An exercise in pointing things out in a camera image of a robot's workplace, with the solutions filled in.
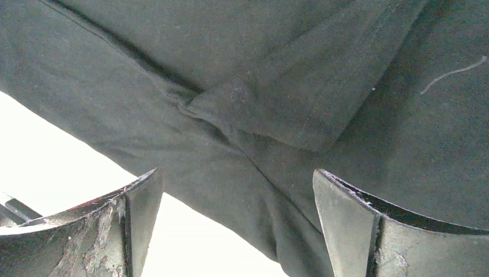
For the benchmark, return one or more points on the black t-shirt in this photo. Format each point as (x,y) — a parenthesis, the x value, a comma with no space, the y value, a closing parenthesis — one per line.
(239,102)

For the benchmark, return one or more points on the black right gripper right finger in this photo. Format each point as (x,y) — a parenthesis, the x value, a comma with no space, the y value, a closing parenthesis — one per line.
(368,236)

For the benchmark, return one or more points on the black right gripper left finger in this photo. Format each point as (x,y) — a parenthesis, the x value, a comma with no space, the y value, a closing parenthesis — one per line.
(106,236)

